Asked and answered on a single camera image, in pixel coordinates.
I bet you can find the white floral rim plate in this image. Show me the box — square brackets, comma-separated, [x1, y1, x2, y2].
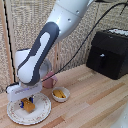
[6, 92, 53, 126]

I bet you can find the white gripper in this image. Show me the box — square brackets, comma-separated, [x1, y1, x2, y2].
[6, 81, 44, 110]

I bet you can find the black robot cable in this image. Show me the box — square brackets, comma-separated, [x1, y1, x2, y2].
[41, 1, 128, 83]

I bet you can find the black toaster oven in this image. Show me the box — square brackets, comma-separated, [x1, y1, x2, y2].
[85, 30, 128, 81]

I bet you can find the pink mug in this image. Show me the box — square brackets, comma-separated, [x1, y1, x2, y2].
[41, 70, 59, 89]

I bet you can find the yellow food in bowl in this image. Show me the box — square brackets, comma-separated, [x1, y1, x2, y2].
[53, 89, 67, 99]

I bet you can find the wooden vertical beam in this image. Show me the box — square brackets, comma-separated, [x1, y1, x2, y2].
[0, 0, 16, 92]

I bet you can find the yellow bread piece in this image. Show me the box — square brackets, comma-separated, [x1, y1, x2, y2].
[21, 98, 36, 114]

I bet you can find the small white bowl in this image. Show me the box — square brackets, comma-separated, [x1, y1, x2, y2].
[51, 86, 71, 103]

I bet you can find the white object with dark dots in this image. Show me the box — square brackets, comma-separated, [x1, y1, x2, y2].
[109, 28, 128, 37]

